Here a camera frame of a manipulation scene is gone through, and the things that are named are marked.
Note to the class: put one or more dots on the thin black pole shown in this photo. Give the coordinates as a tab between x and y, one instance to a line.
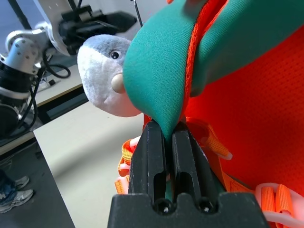
138	14

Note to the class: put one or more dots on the white power strip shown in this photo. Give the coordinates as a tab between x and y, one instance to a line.
47	85

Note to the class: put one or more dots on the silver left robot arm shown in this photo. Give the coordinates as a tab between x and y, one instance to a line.
21	51

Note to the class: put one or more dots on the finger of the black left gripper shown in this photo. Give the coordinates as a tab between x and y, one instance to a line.
123	21

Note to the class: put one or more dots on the beige side table black frame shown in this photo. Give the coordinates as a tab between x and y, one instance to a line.
61	95

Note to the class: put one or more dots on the person leg in jeans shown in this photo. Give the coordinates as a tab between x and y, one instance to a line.
4	185

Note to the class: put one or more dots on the thick black stand pole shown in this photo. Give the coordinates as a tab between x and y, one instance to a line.
21	16

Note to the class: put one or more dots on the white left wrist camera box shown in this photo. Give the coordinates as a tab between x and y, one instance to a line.
53	19

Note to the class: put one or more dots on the grey white sneaker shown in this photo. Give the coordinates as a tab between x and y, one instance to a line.
22	182
16	200

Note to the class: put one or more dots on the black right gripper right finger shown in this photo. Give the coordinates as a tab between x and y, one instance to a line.
190	161

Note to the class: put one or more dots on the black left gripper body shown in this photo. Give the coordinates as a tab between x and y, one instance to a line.
83	28

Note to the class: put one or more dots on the teal and orange backpack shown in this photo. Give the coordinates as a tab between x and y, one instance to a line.
249	95

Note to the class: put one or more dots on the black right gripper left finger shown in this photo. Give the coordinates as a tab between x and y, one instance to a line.
147	161

